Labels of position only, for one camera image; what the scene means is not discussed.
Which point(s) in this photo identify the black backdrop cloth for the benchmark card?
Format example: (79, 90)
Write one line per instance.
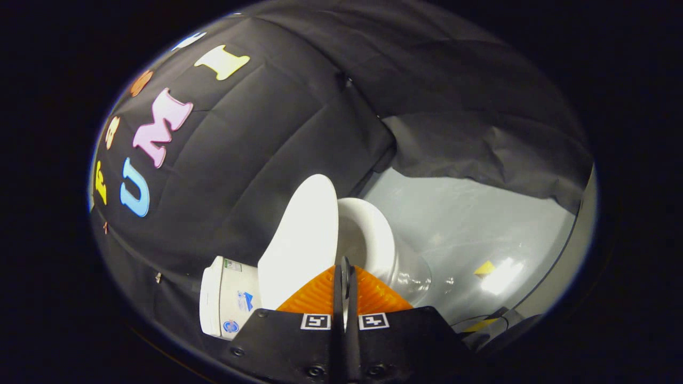
(240, 160)

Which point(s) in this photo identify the yellow floor tape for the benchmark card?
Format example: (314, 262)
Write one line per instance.
(484, 268)

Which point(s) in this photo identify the white toilet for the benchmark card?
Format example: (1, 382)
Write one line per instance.
(368, 234)

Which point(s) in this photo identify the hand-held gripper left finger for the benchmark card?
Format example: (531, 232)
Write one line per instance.
(338, 298)

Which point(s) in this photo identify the white toilet lid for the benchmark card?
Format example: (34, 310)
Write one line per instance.
(304, 240)

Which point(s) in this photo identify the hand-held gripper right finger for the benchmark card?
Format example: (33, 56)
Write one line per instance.
(352, 298)

